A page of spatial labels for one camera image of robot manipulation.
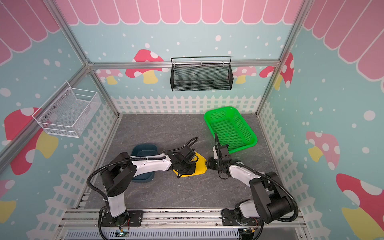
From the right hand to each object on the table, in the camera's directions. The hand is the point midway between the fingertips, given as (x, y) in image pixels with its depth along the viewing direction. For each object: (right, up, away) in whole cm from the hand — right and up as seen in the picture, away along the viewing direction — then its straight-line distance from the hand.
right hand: (207, 162), depth 91 cm
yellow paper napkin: (-4, -3, 0) cm, 5 cm away
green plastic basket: (+20, +21, +22) cm, 36 cm away
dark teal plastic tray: (-41, +7, +8) cm, 43 cm away
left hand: (-8, -6, -3) cm, 10 cm away
